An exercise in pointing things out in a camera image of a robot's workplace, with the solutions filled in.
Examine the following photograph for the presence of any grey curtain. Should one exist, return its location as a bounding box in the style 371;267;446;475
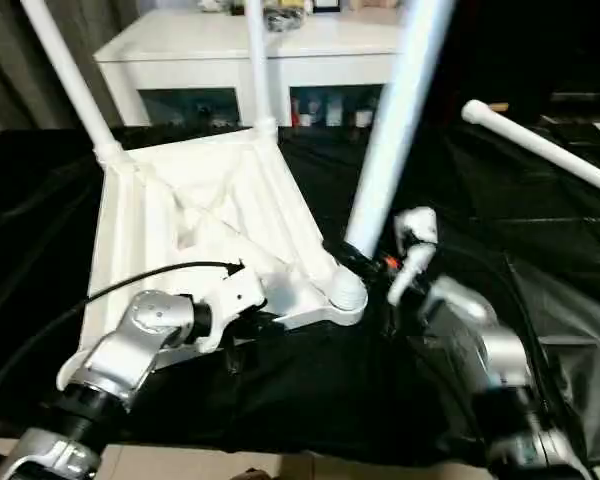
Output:
0;0;132;147

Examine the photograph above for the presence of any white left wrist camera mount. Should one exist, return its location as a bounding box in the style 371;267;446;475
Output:
198;261;270;355

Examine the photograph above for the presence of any white plastic table top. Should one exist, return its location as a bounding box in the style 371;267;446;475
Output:
56;126;370;392

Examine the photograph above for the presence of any dark long bar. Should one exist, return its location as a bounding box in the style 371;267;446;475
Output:
548;91;600;105

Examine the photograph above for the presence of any dark clutter on cabinet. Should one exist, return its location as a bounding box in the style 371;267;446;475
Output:
263;6;307;32

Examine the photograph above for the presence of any white sideboard cabinet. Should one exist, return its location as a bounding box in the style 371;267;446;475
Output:
92;6;407;130

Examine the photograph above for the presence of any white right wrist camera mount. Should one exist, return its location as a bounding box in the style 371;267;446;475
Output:
386;205;440;307

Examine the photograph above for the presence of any black work mat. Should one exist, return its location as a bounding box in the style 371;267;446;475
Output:
0;121;600;467

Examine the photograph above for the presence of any white plastic table leg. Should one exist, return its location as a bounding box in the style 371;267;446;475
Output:
460;97;600;200
328;0;457;312
18;0;130;162
243;0;280;140

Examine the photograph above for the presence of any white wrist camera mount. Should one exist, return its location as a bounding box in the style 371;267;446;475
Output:
198;261;270;355
386;205;440;307

